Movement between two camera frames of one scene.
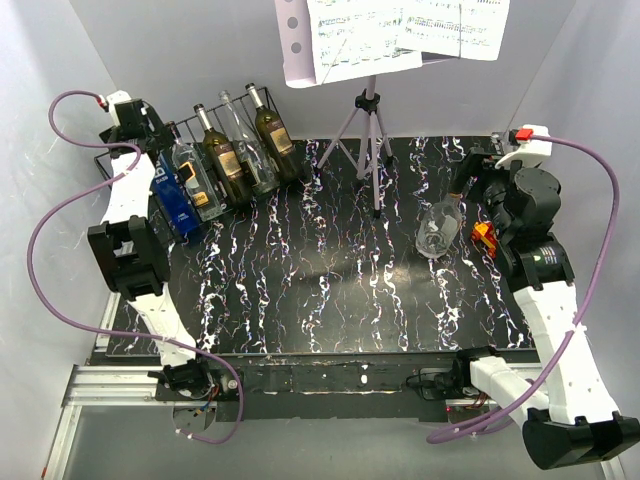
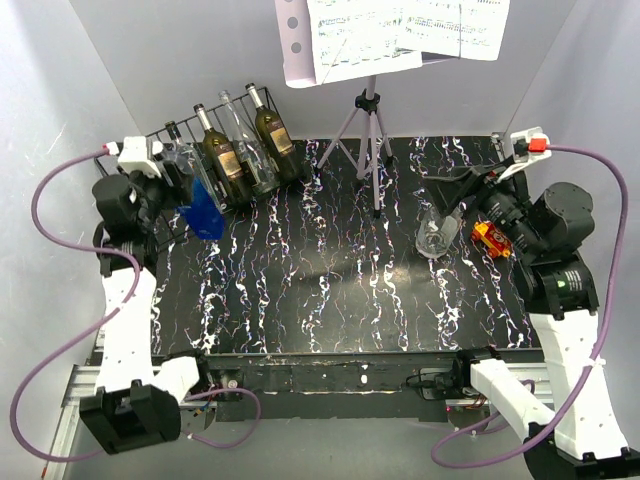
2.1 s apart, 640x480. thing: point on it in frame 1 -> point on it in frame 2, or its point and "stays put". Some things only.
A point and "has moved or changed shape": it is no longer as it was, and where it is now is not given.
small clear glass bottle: (438, 226) stays put
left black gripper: (158, 132) -> (179, 193)
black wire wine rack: (222, 160) stays put
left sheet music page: (353, 39) stays put
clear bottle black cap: (197, 179) stays put
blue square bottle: (177, 208) has moved or changed shape
